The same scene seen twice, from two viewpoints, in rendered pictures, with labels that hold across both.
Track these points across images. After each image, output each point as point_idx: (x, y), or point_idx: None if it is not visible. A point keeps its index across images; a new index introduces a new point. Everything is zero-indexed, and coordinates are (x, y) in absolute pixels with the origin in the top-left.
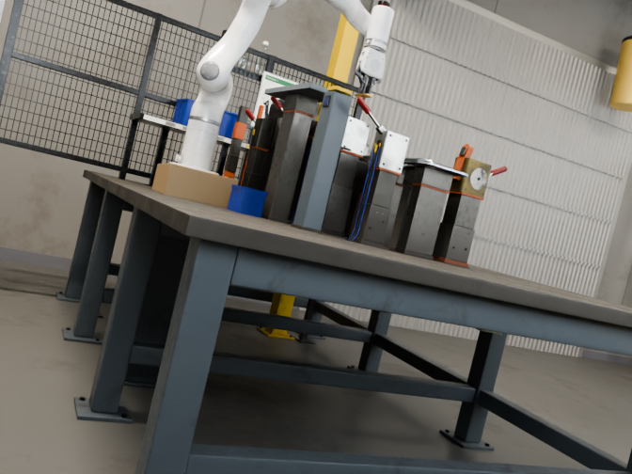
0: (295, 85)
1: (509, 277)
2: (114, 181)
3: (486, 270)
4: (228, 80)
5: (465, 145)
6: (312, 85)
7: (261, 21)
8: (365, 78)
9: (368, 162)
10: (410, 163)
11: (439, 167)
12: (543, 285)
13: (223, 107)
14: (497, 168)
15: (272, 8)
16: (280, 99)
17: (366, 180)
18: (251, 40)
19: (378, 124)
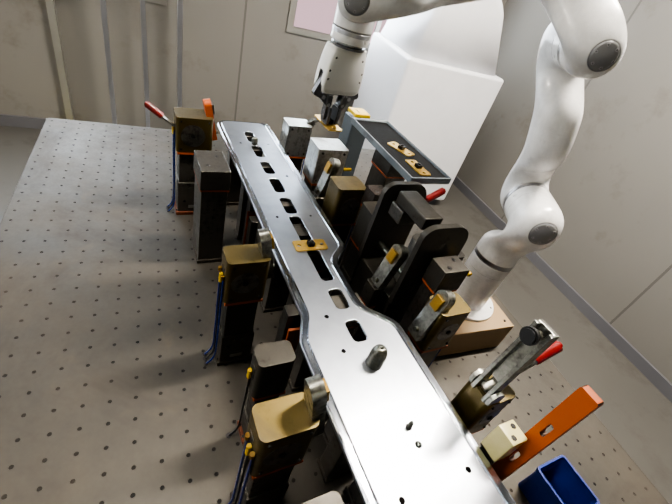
0: (403, 136)
1: (136, 190)
2: (499, 300)
3: (77, 242)
4: (503, 195)
5: (210, 101)
6: (384, 122)
7: (535, 99)
8: (339, 96)
9: (280, 198)
10: (262, 145)
11: (241, 130)
12: (77, 191)
13: (491, 234)
14: (157, 108)
15: (567, 70)
16: (429, 183)
17: (302, 165)
18: (527, 137)
19: (315, 119)
